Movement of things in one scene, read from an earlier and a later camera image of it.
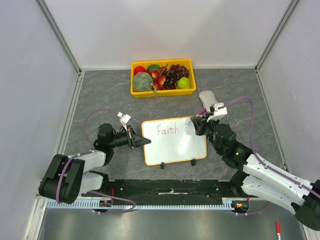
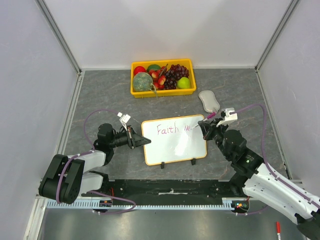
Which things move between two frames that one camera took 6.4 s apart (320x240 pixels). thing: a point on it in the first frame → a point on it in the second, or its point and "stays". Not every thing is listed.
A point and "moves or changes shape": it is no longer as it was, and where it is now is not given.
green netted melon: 142,82 stays
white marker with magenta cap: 201,111 moves or changes shape
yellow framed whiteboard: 172,141 stays
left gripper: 134,140 stays
